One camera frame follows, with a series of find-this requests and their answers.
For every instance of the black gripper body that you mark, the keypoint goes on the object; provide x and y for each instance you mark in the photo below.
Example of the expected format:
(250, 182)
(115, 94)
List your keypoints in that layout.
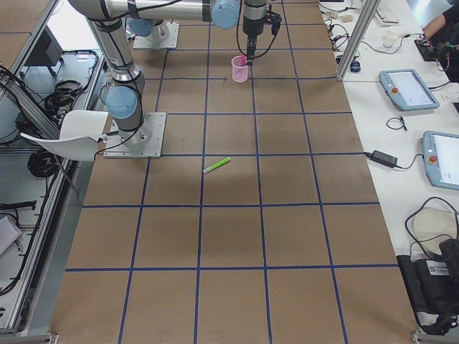
(252, 26)

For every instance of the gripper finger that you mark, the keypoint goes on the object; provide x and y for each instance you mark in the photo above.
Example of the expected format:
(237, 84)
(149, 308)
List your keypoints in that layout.
(249, 51)
(253, 48)

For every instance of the pink highlighter pen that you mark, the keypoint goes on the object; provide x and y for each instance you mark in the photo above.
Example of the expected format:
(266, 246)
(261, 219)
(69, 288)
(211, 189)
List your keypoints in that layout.
(243, 60)

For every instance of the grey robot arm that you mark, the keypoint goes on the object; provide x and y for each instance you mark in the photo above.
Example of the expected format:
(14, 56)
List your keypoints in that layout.
(154, 30)
(109, 21)

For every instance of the pink mesh cup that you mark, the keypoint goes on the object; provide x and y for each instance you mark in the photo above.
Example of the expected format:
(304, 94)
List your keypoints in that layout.
(239, 74)

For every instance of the white paper cup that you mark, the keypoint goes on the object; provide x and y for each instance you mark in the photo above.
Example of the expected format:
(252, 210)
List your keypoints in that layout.
(389, 39)

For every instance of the green highlighter pen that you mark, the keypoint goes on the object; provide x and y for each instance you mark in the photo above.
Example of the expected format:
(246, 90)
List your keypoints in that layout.
(216, 165)

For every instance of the upper teach pendant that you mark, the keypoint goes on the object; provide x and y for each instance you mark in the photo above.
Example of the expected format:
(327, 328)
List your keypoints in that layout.
(407, 90)

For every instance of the teach pendant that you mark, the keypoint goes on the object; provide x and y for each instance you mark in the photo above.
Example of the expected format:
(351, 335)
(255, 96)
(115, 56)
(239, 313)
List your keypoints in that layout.
(440, 151)
(407, 90)

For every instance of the black power adapter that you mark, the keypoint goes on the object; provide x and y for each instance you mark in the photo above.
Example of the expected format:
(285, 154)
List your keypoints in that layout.
(382, 158)

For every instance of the white plastic chair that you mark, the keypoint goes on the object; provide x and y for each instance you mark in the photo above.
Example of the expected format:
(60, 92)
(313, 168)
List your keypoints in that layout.
(80, 134)

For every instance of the lower teach pendant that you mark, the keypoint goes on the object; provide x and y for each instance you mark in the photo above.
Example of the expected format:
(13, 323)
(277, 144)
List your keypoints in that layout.
(440, 151)

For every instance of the round white disc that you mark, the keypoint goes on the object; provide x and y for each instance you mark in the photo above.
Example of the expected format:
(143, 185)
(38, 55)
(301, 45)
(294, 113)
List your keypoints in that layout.
(432, 227)

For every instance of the black device bottom right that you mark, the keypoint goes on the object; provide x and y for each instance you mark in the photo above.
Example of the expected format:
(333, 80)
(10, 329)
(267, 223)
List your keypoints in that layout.
(432, 292)

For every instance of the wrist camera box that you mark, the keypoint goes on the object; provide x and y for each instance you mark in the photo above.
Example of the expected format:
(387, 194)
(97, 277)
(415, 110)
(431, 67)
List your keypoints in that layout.
(274, 19)

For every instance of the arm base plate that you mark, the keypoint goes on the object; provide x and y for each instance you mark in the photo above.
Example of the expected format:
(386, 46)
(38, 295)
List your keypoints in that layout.
(147, 142)
(141, 43)

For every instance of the aluminium frame post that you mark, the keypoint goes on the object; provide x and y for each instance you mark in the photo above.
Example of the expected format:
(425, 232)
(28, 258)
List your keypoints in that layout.
(362, 24)

